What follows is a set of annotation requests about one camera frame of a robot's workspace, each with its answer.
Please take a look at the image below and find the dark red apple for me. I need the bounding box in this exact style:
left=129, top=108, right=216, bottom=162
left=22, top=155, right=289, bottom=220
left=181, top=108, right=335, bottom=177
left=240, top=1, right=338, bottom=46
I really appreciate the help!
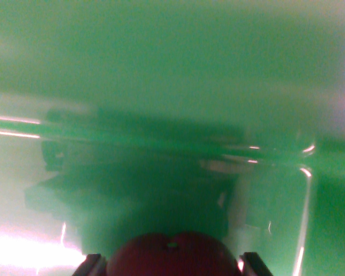
left=106, top=231, right=240, bottom=276

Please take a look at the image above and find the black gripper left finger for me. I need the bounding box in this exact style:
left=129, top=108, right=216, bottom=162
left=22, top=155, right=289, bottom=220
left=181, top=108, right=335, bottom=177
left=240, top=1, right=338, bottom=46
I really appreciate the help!
left=72, top=253, right=107, bottom=276

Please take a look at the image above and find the green plastic bin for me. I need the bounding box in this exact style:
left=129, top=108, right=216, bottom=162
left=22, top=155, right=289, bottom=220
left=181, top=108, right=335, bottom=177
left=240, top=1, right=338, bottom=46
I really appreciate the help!
left=0, top=0, right=345, bottom=276

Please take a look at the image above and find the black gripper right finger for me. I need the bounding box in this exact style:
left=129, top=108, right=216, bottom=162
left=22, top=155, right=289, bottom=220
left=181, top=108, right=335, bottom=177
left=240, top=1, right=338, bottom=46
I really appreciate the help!
left=237, top=252, right=274, bottom=276

